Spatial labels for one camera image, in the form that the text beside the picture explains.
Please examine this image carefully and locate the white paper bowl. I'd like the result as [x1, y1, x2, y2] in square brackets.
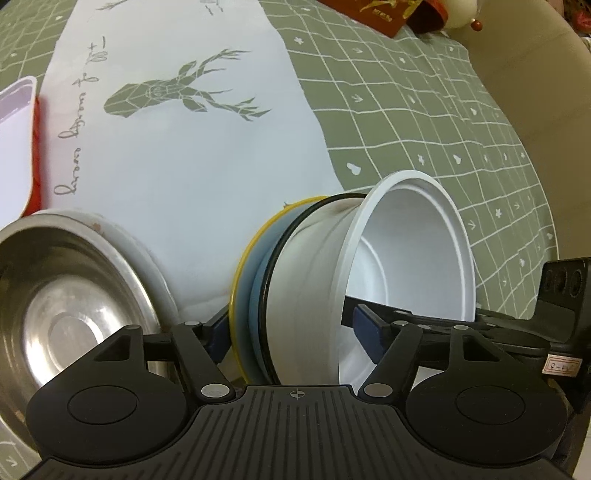
[259, 170, 476, 388]

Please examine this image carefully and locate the stainless steel bowl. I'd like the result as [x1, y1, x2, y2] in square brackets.
[1, 209, 160, 436]

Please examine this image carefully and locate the yellow plate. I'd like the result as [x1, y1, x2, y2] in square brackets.
[228, 196, 325, 384]

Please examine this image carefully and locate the white ceramic plate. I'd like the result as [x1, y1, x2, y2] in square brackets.
[92, 217, 179, 329]

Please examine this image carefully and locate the white deer table runner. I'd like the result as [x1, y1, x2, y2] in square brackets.
[41, 1, 342, 320]

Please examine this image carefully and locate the green checked tablecloth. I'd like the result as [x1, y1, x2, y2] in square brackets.
[1, 1, 557, 316]

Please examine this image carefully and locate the red quail eggs bag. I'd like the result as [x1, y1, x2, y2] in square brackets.
[321, 0, 422, 38]

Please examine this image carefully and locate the white round ornament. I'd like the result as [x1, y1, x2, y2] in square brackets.
[442, 0, 483, 32]

